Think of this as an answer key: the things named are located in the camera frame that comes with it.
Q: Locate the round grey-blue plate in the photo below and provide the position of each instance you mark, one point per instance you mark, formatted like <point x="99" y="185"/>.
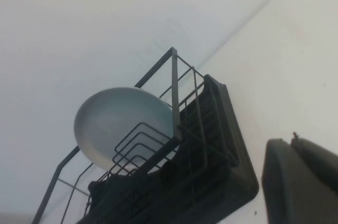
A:
<point x="113" y="118"/>

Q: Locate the black plastic drain tray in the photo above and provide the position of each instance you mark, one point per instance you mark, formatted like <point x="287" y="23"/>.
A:
<point x="232" y="181"/>

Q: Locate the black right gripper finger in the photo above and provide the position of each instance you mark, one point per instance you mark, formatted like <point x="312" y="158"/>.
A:
<point x="290" y="181"/>

